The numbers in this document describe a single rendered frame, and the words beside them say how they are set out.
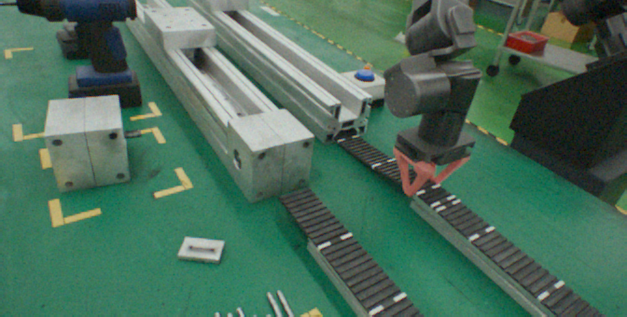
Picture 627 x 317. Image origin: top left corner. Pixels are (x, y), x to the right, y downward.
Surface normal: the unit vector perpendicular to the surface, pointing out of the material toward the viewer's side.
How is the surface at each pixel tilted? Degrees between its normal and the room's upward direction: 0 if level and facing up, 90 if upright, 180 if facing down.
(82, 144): 90
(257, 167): 90
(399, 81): 90
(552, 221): 0
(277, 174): 90
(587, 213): 0
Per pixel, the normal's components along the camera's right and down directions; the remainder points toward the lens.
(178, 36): 0.54, 0.50
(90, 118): 0.12, -0.84
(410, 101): -0.85, 0.19
